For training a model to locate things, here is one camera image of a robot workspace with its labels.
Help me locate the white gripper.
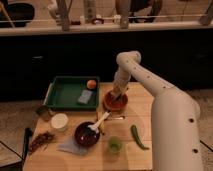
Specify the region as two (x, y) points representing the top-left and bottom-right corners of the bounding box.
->
(111, 71), (130, 99)

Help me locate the red bowl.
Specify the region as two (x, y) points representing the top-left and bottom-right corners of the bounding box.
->
(103, 92), (128, 111)

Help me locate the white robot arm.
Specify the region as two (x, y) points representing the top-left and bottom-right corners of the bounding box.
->
(112, 51), (204, 171)

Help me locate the dark brown bowl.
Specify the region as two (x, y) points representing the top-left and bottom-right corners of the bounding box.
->
(74, 122), (100, 148)

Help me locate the orange fruit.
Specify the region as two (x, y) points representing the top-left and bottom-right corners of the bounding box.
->
(87, 79), (97, 90)

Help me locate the green chili pepper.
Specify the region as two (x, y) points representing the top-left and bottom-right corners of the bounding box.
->
(130, 125), (149, 150)

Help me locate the green plastic tray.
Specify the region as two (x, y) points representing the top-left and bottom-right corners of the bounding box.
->
(45, 76), (99, 111)

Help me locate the green cup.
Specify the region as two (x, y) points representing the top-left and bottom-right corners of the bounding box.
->
(107, 136), (122, 154)

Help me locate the grey cloth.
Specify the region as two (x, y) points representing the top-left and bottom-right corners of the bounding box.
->
(58, 137), (88, 155)

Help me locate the small metal cup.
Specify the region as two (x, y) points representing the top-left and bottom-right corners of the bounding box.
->
(36, 105), (51, 122)

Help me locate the brown dried twigs pile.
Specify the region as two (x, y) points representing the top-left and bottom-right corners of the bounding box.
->
(29, 132), (54, 153)

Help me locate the black handled tool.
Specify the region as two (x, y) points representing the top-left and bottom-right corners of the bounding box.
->
(22, 127), (33, 159)

